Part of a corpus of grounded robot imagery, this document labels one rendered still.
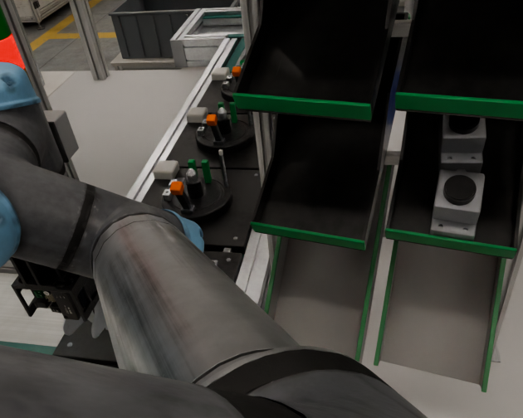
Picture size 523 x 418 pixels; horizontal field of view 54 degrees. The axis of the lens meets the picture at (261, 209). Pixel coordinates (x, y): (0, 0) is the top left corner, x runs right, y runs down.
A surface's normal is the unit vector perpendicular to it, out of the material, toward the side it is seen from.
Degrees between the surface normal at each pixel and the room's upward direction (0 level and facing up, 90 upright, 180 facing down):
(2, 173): 42
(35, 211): 57
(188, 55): 90
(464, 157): 25
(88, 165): 0
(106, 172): 0
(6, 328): 0
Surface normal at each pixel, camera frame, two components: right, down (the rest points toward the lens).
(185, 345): -0.42, -0.84
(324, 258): -0.31, -0.12
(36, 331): -0.09, -0.78
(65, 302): -0.18, 0.64
